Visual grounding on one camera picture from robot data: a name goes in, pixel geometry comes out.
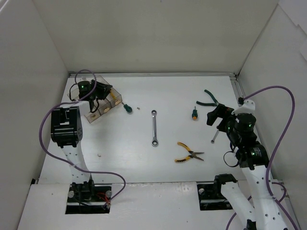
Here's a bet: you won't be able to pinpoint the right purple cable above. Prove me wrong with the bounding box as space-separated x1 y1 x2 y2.
226 85 300 230

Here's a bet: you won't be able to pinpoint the purple cable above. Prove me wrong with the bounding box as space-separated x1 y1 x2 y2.
39 69 127 207
226 85 300 230

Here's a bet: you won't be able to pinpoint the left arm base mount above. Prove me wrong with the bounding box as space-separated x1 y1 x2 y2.
65 182 112 215

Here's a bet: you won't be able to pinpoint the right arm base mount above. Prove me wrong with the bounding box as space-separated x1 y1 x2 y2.
197 173 237 211

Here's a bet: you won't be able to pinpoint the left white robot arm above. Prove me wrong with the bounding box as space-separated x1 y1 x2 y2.
51 80 112 201

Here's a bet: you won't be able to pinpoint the clear three-compartment organizer tray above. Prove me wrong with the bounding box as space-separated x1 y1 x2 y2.
67 76 122 123

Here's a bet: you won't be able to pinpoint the small silver wrench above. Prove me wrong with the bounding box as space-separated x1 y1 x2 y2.
211 130 219 144

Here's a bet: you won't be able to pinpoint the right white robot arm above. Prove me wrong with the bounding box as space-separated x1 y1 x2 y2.
207 100 288 230

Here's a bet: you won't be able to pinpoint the aluminium rail at back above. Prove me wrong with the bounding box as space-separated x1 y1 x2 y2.
68 71 239 77

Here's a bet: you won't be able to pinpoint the green orange stubby screwdriver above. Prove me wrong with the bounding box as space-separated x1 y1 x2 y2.
191 107 198 120

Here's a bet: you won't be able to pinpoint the large silver ratchet wrench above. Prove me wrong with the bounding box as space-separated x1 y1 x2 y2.
151 110 159 147

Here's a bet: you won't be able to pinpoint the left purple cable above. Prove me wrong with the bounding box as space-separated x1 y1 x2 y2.
39 69 127 207

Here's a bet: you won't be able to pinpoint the yellow black pliers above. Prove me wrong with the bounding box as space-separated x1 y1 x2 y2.
110 90 116 100

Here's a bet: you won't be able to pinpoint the yellow long-nose pliers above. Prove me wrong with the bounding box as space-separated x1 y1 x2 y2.
174 142 204 163

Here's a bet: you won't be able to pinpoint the green side cutters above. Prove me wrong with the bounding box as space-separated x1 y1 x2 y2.
196 89 219 107

